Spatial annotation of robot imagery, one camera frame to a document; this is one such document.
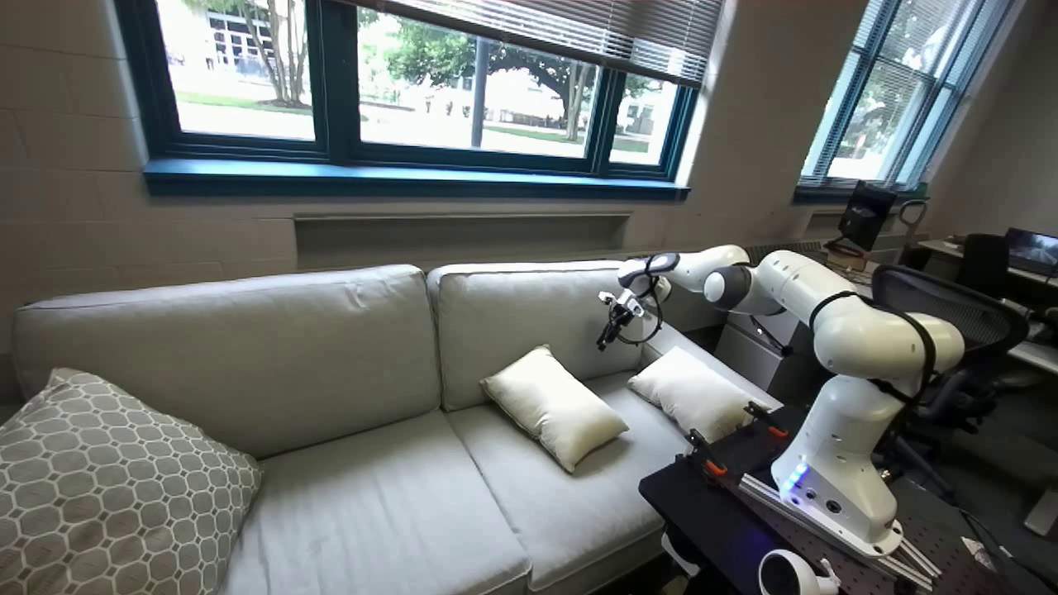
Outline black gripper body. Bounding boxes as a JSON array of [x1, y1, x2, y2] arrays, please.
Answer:
[[603, 286, 655, 331]]

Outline small cream pillow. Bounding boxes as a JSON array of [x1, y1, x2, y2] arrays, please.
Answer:
[[623, 344, 760, 445], [480, 344, 631, 476]]

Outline grey fabric sofa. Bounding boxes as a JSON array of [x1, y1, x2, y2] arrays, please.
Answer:
[[10, 257, 785, 595]]

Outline grey sofa seat cushion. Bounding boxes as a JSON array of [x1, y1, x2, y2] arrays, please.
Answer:
[[442, 373, 725, 592], [217, 406, 534, 595]]

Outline grey drawer cabinet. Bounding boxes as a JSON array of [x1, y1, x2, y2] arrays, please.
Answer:
[[713, 301, 822, 406]]

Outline black orange clamp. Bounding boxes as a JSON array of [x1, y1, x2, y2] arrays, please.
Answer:
[[685, 425, 738, 483], [743, 401, 798, 441]]

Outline black robot table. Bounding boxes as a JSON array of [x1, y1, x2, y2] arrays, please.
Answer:
[[638, 401, 986, 595]]

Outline black screen on stand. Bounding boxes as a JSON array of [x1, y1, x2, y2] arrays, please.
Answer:
[[837, 178, 930, 257]]

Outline dark window blinds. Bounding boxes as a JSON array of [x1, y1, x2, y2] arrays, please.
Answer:
[[351, 0, 729, 84]]

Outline white VR controller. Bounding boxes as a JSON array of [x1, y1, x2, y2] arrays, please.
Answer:
[[752, 545, 844, 595]]

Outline blue framed tall window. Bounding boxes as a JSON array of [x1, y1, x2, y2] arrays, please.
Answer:
[[794, 0, 1022, 190]]

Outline blue framed wide window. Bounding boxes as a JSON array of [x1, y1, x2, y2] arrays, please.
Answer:
[[113, 0, 706, 201]]

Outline black office chair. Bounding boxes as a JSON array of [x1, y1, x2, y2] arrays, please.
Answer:
[[868, 261, 1033, 500]]

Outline black computer monitor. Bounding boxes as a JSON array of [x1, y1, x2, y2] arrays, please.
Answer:
[[1003, 224, 1058, 284]]

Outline grey patterned pillow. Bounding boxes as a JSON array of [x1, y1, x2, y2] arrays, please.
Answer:
[[0, 362, 264, 595]]

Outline beige wall heater cover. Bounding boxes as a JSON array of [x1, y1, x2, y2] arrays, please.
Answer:
[[291, 212, 631, 273]]

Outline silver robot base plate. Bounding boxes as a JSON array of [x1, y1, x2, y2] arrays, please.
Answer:
[[734, 470, 944, 592]]

